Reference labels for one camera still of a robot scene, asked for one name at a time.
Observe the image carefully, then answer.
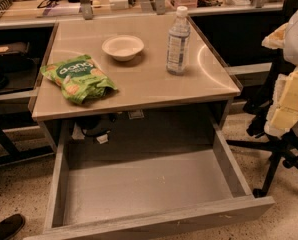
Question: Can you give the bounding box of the yellow foam padded gripper finger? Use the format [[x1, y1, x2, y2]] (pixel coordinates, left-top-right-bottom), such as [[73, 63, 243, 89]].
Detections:
[[264, 23, 298, 137]]

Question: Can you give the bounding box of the grey wooden top drawer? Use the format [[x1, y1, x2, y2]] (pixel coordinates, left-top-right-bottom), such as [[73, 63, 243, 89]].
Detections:
[[26, 104, 274, 240]]

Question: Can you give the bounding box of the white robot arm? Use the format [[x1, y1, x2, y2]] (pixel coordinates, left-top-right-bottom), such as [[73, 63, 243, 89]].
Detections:
[[262, 10, 298, 137]]

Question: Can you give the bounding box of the grey cabinet with tan top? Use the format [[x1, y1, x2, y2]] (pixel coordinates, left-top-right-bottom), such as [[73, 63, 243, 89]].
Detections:
[[27, 14, 243, 153]]

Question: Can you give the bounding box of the black office chair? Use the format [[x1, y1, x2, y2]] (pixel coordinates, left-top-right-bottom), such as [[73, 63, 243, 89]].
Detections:
[[226, 0, 298, 198]]

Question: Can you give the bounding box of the clear plastic water bottle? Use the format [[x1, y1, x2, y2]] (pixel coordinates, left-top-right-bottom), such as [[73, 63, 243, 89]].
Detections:
[[166, 6, 191, 75]]

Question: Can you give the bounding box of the white paper bowl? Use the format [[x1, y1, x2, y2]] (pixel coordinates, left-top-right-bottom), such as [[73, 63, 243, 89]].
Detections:
[[102, 35, 144, 62]]

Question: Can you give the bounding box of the green snack bag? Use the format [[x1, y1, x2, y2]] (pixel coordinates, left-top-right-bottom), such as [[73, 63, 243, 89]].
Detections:
[[40, 55, 118, 104]]

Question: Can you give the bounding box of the black shoe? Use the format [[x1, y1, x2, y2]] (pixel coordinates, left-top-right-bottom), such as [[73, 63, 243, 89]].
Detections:
[[0, 214, 25, 240]]

